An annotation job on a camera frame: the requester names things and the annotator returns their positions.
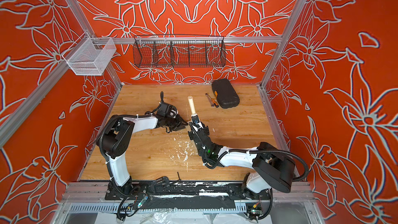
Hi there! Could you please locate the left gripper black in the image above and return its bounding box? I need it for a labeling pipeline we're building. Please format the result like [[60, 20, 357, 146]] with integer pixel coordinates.
[[165, 115, 189, 132]]

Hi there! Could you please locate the wooden handle claw hammer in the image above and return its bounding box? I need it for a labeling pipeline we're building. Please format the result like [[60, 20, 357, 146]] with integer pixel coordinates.
[[188, 96, 197, 115]]

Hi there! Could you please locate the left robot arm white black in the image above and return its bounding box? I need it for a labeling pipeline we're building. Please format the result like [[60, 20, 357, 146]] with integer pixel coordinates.
[[96, 92, 188, 197]]

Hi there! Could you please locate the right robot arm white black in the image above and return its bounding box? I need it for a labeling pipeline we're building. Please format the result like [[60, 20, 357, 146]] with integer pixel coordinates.
[[188, 122, 309, 194]]

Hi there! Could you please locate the silver ratchet wrench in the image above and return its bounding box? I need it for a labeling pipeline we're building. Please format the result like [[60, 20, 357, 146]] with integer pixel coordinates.
[[205, 93, 215, 107]]

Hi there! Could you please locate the orange black screwdriver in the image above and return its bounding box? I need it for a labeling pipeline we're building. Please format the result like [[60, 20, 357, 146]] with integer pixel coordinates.
[[210, 96, 219, 108]]

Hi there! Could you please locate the black plastic tool case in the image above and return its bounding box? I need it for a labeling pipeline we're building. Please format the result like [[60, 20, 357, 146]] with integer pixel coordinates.
[[211, 78, 240, 109]]

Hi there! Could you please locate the white mesh basket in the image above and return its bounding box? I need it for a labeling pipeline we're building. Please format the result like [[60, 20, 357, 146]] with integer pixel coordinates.
[[61, 36, 116, 76]]

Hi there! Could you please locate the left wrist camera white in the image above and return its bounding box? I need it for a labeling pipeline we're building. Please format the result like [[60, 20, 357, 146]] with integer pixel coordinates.
[[157, 102, 178, 118]]

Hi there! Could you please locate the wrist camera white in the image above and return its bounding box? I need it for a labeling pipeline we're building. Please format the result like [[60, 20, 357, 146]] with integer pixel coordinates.
[[191, 114, 204, 131], [157, 102, 178, 118]]

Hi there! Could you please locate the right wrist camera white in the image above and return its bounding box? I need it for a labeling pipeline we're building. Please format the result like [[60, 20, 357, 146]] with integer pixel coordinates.
[[191, 114, 204, 131]]

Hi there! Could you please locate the black wire basket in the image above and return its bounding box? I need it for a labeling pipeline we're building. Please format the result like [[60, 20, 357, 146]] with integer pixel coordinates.
[[133, 35, 227, 68]]

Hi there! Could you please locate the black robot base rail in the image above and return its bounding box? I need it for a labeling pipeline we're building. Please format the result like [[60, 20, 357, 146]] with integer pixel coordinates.
[[105, 176, 270, 200]]

